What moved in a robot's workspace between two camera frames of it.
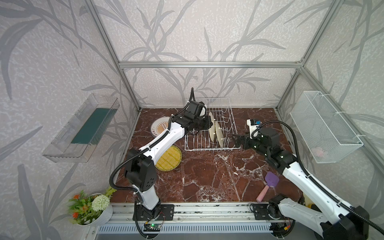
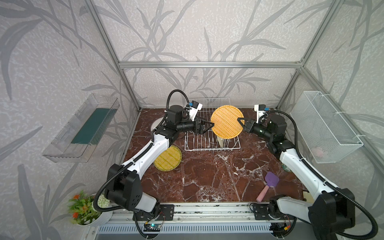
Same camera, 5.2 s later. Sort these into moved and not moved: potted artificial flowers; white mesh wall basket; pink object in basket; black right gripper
Moved: black right gripper
Not moved: potted artificial flowers; pink object in basket; white mesh wall basket
